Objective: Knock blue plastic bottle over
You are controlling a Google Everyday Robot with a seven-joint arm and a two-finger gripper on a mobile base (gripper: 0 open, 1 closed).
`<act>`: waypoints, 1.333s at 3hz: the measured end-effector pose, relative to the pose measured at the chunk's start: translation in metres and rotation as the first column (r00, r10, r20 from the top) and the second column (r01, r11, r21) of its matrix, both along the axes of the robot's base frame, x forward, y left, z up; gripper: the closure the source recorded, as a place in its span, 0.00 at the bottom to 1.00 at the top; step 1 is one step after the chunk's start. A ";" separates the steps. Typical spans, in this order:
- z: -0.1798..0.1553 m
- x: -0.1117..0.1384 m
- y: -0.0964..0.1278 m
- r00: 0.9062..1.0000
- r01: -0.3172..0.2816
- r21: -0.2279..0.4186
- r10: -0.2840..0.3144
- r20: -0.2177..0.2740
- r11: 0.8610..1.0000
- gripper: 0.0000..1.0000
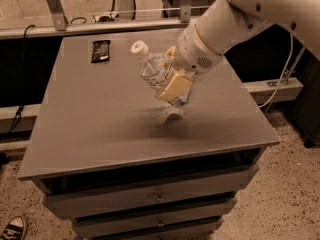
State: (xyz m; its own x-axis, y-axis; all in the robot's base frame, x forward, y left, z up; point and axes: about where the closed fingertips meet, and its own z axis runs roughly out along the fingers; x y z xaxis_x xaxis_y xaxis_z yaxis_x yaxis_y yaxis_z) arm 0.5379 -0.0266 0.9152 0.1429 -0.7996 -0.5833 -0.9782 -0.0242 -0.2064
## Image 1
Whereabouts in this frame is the clear plastic water bottle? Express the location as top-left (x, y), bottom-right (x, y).
top-left (131, 40), bottom-right (189, 107)

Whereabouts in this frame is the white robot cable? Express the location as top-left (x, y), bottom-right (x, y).
top-left (258, 32), bottom-right (295, 110)

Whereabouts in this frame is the black hanging cable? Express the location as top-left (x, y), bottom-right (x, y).
top-left (7, 24), bottom-right (36, 134)

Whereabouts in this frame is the black white sneaker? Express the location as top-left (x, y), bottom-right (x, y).
top-left (0, 215), bottom-right (28, 240)

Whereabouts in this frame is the grey drawer cabinet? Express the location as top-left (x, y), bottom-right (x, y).
top-left (19, 29), bottom-right (279, 240)

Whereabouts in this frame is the grey metal railing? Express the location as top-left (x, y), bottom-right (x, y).
top-left (0, 0), bottom-right (199, 40)

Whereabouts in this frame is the black snack packet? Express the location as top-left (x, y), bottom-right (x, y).
top-left (91, 40), bottom-right (111, 63)

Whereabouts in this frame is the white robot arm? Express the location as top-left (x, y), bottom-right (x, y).
top-left (157, 0), bottom-right (320, 103)

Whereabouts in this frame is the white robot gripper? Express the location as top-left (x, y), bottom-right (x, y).
top-left (156, 23), bottom-right (222, 103)

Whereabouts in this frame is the white power strip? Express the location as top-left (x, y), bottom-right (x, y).
top-left (93, 12), bottom-right (119, 23)

